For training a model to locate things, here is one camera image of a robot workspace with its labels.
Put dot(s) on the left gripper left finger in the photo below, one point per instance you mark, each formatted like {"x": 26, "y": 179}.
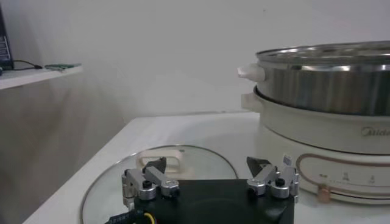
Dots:
{"x": 158, "y": 179}

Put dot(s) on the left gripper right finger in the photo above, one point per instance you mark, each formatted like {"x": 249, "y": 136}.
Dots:
{"x": 268, "y": 179}

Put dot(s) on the perforated steel steamer basket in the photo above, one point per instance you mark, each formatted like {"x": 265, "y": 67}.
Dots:
{"x": 320, "y": 91}

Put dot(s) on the cream electric cooker base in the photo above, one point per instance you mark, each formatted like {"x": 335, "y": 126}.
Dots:
{"x": 320, "y": 131}

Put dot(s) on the white side table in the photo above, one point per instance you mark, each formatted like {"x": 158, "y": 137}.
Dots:
{"x": 30, "y": 77}

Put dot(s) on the black device box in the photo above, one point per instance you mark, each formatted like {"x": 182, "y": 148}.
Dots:
{"x": 4, "y": 51}

